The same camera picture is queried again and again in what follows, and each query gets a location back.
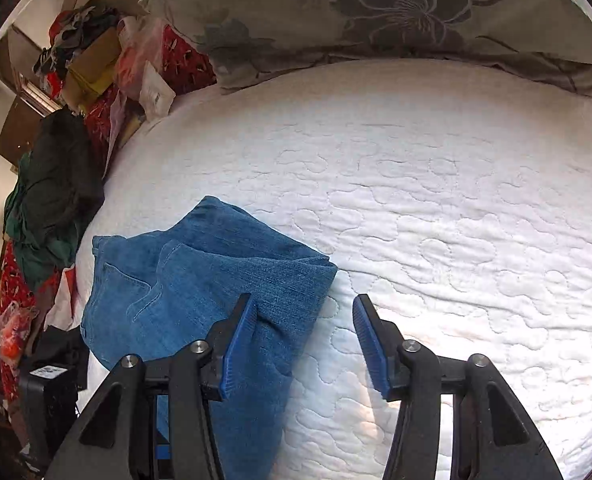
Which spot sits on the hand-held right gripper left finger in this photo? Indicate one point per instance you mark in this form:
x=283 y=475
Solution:
x=236 y=350

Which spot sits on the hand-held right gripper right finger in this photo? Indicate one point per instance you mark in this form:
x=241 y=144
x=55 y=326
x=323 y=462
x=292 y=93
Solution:
x=371 y=350

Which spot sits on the blue denim pants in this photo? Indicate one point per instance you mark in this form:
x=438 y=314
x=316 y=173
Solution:
x=176 y=285

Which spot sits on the orange plastic bag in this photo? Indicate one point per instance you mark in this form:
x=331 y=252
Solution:
x=11 y=335

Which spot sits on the red floral cloth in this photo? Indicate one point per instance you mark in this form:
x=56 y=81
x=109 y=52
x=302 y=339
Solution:
x=13 y=280

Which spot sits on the white quilted bed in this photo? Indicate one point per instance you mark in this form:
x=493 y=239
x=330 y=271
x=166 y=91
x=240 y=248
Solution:
x=451 y=210

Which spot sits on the dark green garment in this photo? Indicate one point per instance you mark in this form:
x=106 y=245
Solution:
x=56 y=185

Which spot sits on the white paper packet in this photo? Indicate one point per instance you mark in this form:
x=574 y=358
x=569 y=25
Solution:
x=156 y=92

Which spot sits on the brown wooden cabinet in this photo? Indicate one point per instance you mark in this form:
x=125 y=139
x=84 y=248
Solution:
x=18 y=130

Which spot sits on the red floral bolster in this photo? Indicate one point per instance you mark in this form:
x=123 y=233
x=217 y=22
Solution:
x=186 y=60

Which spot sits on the clear plastic bag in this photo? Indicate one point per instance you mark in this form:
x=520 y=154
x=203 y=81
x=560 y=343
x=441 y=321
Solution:
x=138 y=55

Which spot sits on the yellow cardboard box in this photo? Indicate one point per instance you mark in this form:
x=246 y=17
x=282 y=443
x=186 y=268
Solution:
x=93 y=67

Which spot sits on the grey floral pillow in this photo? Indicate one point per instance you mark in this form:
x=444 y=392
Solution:
x=376 y=10

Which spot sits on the pile of mixed clothes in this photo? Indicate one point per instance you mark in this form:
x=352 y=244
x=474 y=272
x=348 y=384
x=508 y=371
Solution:
x=76 y=30

